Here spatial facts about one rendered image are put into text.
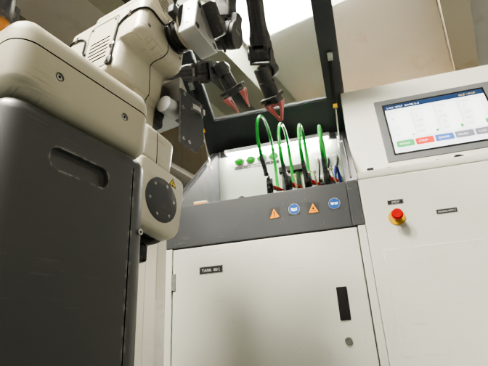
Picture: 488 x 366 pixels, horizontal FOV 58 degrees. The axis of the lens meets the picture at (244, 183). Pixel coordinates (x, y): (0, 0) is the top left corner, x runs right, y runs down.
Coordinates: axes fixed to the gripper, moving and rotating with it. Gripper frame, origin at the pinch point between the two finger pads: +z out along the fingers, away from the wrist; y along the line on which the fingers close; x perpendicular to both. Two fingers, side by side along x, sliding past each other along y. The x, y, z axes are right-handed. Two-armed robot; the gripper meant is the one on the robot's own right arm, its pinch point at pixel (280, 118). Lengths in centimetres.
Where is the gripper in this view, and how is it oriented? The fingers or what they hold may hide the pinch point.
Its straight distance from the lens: 163.2
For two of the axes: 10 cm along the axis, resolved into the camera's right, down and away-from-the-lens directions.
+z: 3.8, 8.8, 2.8
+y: 3.1, -4.1, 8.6
